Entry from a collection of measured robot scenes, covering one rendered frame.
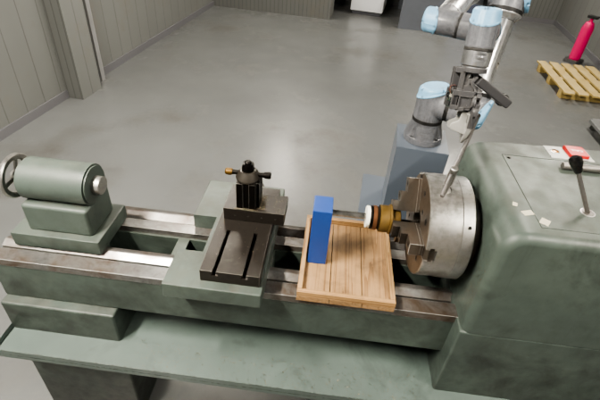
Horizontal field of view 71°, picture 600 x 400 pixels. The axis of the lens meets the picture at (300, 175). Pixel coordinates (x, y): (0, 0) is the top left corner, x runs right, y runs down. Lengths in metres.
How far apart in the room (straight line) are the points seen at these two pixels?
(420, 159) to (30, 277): 1.44
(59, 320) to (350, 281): 1.02
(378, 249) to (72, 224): 1.02
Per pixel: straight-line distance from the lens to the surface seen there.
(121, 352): 1.71
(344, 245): 1.50
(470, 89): 1.27
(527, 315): 1.39
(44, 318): 1.78
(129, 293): 1.55
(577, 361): 1.61
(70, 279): 1.61
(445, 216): 1.22
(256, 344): 1.65
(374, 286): 1.40
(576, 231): 1.26
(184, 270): 1.37
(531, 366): 1.60
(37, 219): 1.61
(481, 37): 1.24
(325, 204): 1.30
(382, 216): 1.30
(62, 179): 1.48
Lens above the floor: 1.93
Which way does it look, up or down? 35 degrees down
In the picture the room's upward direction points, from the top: 5 degrees clockwise
